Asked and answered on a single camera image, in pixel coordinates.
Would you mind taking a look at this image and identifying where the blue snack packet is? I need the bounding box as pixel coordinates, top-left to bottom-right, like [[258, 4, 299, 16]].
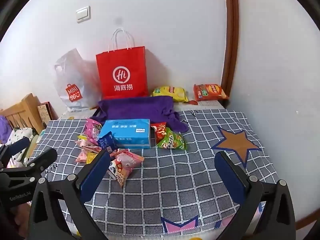
[[97, 131, 117, 152]]

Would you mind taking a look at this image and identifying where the grey checkered blanket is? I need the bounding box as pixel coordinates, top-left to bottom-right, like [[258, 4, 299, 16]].
[[25, 109, 280, 240]]

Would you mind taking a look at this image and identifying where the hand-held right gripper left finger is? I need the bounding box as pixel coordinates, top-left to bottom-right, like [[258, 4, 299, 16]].
[[29, 150, 112, 240]]

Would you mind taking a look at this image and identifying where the brown wooden door frame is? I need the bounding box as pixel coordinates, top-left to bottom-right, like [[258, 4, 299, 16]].
[[221, 0, 239, 100]]

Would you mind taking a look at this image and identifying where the blue tissue box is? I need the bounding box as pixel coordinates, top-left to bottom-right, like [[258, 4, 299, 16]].
[[98, 119, 151, 149]]

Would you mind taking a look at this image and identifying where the pink green snack packet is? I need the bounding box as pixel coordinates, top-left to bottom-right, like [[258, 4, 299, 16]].
[[84, 118, 103, 143]]

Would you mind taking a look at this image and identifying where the orange chip bag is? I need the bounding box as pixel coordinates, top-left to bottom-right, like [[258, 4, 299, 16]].
[[194, 84, 229, 102]]

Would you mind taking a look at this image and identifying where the yellow chip bag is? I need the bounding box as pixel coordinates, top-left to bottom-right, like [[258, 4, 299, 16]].
[[150, 86, 189, 103]]

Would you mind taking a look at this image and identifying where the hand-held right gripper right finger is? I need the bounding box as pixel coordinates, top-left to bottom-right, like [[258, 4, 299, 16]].
[[214, 151, 297, 240]]

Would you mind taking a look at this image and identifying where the purple cloth bag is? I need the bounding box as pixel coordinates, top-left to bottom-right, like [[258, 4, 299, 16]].
[[89, 95, 189, 132]]

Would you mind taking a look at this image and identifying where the light purple cloth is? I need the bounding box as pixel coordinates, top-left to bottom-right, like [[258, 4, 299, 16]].
[[0, 115, 13, 144]]

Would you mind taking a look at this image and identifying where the white dotted cloth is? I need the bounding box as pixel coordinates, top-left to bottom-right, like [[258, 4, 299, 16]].
[[5, 127, 34, 168]]

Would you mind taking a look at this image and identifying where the red snack packet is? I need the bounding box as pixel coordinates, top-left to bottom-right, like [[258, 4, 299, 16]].
[[151, 122, 167, 144]]

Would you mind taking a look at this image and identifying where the brown patterned box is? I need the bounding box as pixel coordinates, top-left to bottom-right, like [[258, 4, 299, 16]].
[[37, 101, 54, 128]]

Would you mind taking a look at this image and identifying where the white plastic bag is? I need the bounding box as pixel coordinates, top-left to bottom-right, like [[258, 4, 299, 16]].
[[54, 48, 103, 112]]

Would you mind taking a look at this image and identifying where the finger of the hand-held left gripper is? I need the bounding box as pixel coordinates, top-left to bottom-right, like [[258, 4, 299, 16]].
[[0, 148, 58, 178], [0, 137, 30, 165]]

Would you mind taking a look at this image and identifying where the white light switch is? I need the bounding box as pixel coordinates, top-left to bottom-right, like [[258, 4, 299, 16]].
[[76, 6, 91, 23]]

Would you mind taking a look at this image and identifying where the red paper bag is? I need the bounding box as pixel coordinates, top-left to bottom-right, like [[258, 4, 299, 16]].
[[96, 28, 148, 100]]

